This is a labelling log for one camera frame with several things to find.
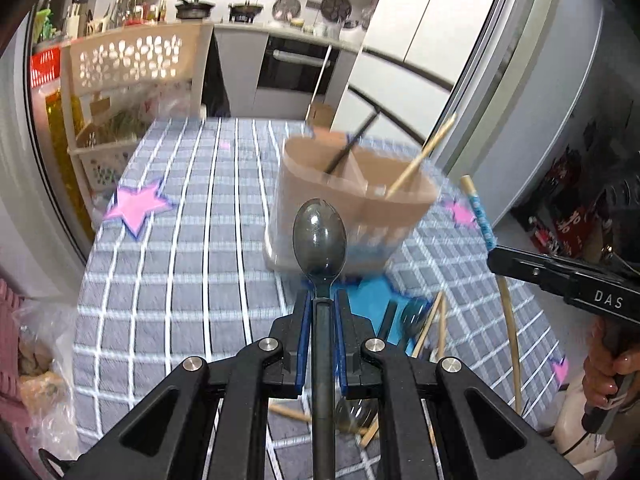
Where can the dark translucent plastic spoon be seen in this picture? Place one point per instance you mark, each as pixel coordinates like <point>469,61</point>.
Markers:
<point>319,243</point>

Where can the white refrigerator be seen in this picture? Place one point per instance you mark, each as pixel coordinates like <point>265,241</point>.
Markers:
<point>411,58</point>

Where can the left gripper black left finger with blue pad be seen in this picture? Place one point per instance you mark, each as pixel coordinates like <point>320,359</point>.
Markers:
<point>206,420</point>

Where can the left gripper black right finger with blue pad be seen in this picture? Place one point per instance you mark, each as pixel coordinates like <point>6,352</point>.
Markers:
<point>437,423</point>

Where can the blue checkered tablecloth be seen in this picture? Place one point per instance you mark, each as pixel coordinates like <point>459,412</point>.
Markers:
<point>193,281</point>

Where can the black wok on stove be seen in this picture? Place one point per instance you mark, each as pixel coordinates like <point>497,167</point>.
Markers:
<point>191,10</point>

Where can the person's right hand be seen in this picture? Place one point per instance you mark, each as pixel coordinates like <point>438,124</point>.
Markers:
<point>600,367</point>

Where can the beige plastic utensil holder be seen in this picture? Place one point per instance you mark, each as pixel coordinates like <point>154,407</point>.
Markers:
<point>376,225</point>

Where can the black pot on stove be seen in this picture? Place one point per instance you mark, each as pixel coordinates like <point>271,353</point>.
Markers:
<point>244,12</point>

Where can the blue patterned wooden chopstick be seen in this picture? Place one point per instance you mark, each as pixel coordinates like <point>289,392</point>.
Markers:
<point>468,187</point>

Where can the black cloth hanging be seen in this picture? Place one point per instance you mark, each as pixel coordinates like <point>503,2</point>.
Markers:
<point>214,94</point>

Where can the beige plastic storage rack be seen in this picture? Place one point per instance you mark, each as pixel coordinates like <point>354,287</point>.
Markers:
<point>113,85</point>

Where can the black built-in oven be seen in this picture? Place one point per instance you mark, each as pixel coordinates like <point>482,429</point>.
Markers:
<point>294,65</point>

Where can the plain wooden chopstick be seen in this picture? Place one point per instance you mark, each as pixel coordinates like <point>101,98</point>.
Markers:
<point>415,164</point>

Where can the cardboard box on floor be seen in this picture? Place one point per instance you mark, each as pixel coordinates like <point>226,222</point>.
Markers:
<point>320,115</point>

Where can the black chopstick in holder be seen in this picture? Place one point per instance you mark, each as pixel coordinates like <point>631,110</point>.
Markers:
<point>353,141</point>

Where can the pink plastic stool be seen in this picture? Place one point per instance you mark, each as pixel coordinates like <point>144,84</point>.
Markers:
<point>13,410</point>

